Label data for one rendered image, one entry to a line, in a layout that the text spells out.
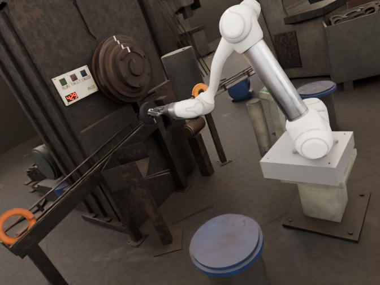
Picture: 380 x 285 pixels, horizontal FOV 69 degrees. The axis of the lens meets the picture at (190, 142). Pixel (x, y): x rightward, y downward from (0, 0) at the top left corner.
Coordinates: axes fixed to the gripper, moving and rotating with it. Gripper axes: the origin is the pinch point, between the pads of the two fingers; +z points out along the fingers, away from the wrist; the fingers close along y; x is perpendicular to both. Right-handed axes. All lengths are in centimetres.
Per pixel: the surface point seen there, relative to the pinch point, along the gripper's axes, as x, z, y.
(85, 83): 27.4, 37.3, -11.2
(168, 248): -83, -11, -38
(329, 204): -65, -101, 8
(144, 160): -23.4, -4.9, -22.9
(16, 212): -16, 29, -87
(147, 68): 21.9, 15.2, 26.8
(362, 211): -77, -115, 19
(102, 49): 44, 25, 4
